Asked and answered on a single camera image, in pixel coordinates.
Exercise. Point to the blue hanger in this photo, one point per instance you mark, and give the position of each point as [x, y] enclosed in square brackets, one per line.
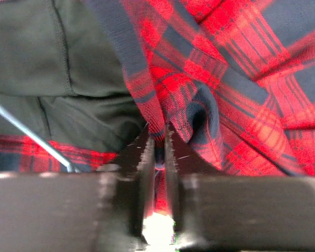
[71, 168]

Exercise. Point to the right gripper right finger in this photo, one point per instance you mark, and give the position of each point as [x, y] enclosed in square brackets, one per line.
[181, 162]

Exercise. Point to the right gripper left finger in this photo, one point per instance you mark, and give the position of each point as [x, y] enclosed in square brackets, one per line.
[134, 168]

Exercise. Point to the red navy plaid skirt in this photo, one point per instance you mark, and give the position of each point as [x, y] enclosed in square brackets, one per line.
[235, 78]

